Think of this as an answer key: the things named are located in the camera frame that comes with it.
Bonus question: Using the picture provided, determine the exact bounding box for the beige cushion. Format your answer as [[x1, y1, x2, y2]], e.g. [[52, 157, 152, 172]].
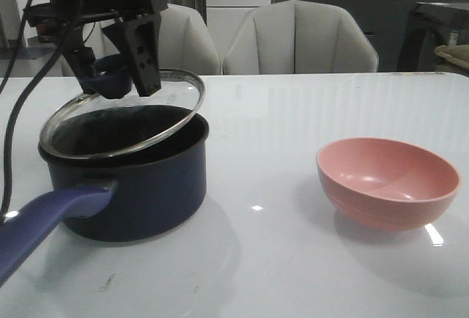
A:
[[435, 45, 469, 76]]

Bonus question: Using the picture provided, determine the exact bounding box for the dark blue saucepan purple handle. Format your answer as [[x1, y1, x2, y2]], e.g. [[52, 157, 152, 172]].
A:
[[1, 106, 209, 281]]

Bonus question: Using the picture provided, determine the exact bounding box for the dark washing machine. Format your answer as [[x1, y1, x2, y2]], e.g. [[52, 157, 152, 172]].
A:
[[397, 2, 468, 72]]

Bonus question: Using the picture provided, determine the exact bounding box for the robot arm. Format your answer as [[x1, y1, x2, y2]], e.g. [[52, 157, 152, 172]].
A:
[[25, 0, 168, 99]]

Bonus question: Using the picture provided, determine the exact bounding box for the glass lid purple knob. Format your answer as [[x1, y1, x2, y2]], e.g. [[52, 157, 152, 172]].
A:
[[39, 56, 205, 160]]

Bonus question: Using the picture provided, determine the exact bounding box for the left grey armchair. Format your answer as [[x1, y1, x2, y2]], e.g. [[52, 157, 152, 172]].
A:
[[61, 2, 223, 78]]

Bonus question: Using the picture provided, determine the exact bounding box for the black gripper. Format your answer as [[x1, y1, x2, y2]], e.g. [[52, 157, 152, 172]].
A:
[[25, 0, 168, 97]]

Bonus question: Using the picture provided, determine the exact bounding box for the right grey armchair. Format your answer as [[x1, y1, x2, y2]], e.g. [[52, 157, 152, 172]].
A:
[[223, 0, 379, 75]]

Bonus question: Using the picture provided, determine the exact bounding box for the pink bowl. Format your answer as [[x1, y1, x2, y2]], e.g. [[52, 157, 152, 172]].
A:
[[316, 137, 461, 231]]

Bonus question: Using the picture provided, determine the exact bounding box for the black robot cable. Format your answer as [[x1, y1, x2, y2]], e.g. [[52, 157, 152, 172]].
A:
[[0, 0, 92, 223]]

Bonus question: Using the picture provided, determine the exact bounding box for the grey armchair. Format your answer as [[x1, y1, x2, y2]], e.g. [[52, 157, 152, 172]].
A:
[[61, 2, 223, 78], [223, 0, 379, 75]]

